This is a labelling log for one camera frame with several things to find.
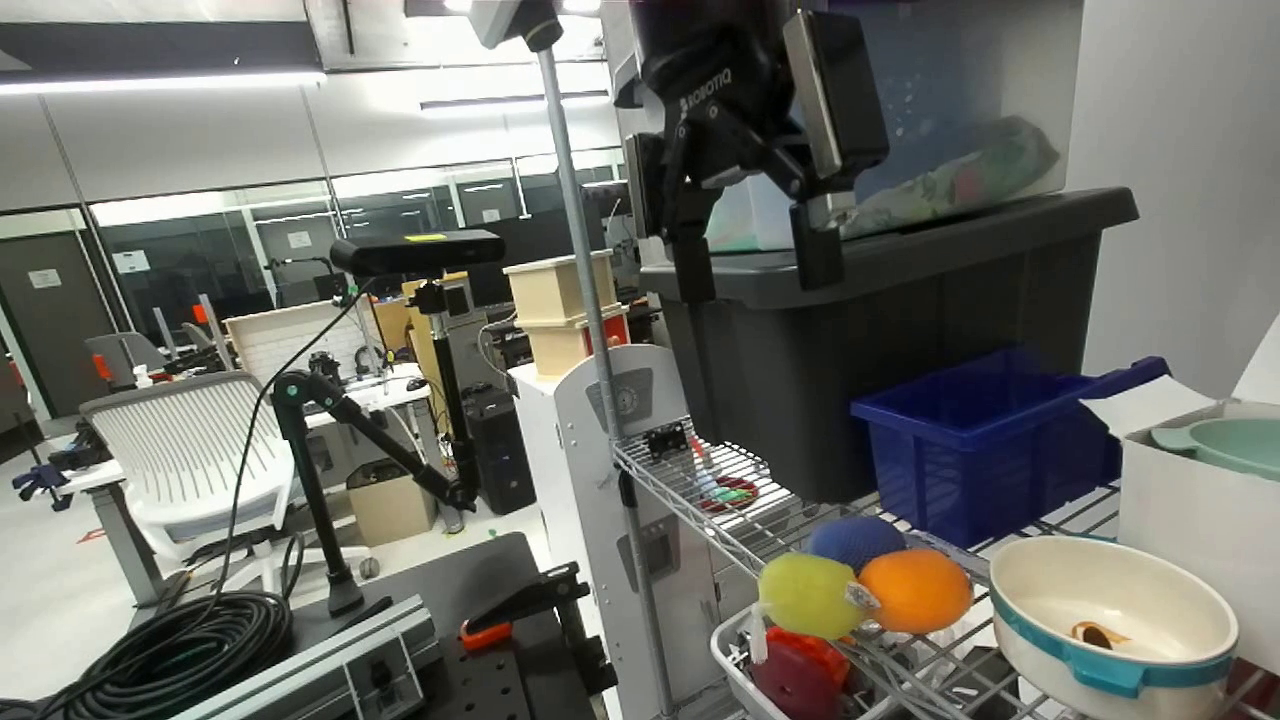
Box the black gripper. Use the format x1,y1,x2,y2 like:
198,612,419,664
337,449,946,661
626,0,853,309

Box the blue plastic box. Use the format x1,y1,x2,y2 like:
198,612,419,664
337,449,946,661
847,350,1172,552

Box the blue sponge ball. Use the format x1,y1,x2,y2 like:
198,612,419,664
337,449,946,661
804,513,914,576

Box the yellow sponge ball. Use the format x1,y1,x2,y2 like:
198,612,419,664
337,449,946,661
758,549,878,644

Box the orange sponge ball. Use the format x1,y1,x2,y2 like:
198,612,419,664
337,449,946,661
856,545,978,636

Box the small cardboard box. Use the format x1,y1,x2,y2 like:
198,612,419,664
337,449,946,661
343,457,439,549

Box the white cardboard box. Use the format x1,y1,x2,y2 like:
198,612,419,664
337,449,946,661
1078,314,1280,636

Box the dark grey storage tote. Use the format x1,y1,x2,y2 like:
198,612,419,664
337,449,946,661
635,183,1144,505

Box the chrome shelf pole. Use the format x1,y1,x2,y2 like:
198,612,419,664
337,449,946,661
528,35,634,454

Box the stacked wooden boxes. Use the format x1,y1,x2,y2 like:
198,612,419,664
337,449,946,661
501,254,634,385

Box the clear plastic storage bin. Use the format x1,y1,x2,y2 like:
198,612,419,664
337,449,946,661
626,0,1089,257

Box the white tower device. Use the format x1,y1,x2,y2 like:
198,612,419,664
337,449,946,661
510,339,732,720

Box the black computer tower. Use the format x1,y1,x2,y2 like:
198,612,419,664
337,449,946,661
460,385,542,516

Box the orange and black clamp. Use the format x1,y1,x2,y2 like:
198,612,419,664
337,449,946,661
456,559,594,656

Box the red plastic object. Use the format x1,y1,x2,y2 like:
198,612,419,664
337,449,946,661
745,630,856,720

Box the white board panel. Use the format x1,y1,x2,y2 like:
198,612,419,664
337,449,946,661
222,302,376,388

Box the black perforated breadboard table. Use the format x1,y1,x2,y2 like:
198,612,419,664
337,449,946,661
324,531,616,720

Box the teal plate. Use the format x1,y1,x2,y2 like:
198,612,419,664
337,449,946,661
1148,412,1280,485

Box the tan bowl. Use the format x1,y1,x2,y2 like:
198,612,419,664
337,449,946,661
988,531,1245,720

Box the white mesh office chair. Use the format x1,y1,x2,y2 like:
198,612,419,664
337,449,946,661
81,373,296,558

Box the silver aluminium extrusion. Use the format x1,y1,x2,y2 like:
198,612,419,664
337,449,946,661
173,598,439,720

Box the long ceiling light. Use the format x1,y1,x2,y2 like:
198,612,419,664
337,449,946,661
0,68,332,102

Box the dark door with sign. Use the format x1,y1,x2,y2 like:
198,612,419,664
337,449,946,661
0,234,118,417

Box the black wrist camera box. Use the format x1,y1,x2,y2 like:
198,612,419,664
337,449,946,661
776,5,898,192

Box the colourful ring toy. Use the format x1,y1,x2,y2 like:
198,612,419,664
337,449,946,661
683,445,769,516

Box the chrome wire shelf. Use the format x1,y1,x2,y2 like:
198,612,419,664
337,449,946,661
609,434,1125,720

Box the black stereo camera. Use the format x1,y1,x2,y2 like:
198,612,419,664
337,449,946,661
328,230,510,284

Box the white wire basket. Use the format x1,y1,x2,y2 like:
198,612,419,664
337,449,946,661
710,602,1032,720

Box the black articulated camera stand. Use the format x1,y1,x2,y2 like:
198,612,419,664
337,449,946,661
270,273,488,622

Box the coil of black cable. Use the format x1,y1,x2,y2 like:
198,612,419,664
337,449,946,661
38,592,301,720

